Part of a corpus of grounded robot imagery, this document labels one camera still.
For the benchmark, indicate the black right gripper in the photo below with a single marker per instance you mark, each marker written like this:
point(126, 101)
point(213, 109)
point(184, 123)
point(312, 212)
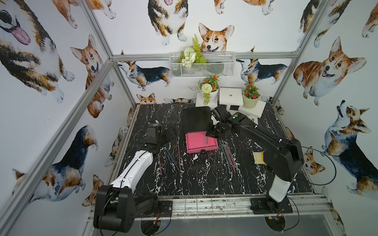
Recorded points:
point(210, 133)

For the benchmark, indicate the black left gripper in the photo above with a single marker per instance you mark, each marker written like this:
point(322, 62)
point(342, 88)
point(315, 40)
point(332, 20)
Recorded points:
point(161, 130)

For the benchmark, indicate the black drawer cabinet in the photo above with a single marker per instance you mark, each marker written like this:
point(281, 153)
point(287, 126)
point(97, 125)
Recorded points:
point(196, 119)

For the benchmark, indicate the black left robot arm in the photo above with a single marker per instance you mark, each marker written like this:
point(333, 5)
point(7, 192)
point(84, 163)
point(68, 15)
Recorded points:
point(116, 207)

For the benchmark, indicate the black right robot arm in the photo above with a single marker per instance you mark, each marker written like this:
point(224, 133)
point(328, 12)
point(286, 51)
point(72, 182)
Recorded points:
point(284, 156)

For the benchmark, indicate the red pencil near drawer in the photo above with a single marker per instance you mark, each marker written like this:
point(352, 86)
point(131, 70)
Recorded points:
point(179, 156)

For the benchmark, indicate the dark blue pencil left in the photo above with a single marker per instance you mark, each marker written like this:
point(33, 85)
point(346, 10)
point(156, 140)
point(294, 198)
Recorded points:
point(170, 156)

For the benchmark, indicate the white wooden stand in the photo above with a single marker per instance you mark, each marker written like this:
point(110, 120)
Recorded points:
point(232, 98)

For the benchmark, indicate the red pencil right group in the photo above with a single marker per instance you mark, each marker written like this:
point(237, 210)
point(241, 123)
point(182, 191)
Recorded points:
point(230, 157)

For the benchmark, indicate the green pot red flowers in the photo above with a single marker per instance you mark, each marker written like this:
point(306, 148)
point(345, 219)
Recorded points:
point(250, 96)

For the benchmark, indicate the white pot orange flowers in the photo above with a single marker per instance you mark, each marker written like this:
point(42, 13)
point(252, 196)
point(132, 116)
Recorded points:
point(208, 87)

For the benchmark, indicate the yellow sticky note pad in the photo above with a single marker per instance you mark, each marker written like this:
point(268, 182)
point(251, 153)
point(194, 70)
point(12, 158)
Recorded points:
point(258, 158)

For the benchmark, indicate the green fern with white flowers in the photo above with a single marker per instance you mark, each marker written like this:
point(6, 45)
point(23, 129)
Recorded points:
point(192, 55)

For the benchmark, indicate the white wire basket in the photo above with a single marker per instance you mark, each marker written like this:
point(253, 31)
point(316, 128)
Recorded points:
point(218, 63)

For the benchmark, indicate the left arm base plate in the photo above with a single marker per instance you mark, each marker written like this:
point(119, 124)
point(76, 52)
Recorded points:
point(149, 209)

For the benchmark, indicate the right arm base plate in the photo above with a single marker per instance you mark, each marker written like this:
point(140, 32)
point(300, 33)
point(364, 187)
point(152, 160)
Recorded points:
point(267, 205)

